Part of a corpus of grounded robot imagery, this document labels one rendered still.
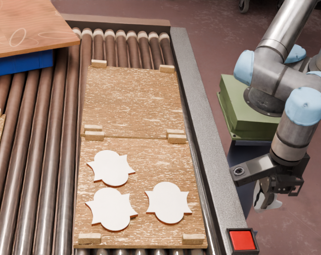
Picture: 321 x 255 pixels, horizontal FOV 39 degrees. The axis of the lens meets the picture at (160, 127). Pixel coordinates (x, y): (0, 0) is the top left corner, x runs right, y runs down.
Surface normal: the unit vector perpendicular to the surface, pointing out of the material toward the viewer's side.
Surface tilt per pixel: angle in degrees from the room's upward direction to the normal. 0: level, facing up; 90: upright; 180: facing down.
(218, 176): 0
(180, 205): 0
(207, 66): 0
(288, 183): 90
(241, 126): 90
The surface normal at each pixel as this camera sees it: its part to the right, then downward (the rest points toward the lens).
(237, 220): 0.12, -0.76
